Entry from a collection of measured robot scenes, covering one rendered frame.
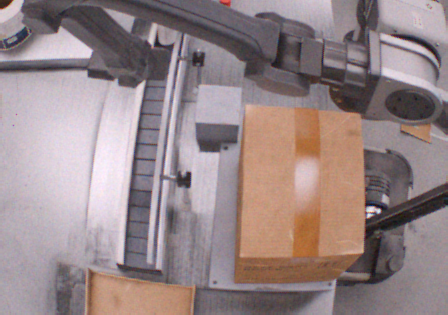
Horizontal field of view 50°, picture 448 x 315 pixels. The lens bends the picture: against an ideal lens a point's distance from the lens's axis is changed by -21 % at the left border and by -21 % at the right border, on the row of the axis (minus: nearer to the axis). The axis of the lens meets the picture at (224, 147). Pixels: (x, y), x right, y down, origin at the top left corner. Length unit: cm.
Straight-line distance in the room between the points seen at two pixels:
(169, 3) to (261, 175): 50
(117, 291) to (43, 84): 64
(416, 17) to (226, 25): 31
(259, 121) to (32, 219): 65
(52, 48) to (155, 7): 95
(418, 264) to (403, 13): 165
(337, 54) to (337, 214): 38
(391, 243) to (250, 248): 104
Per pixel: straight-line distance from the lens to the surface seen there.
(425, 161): 250
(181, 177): 123
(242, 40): 74
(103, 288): 132
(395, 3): 83
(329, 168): 110
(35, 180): 145
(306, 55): 78
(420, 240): 236
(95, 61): 106
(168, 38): 148
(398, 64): 78
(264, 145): 110
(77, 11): 74
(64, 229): 138
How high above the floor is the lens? 211
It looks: 65 degrees down
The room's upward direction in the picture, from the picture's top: 3 degrees clockwise
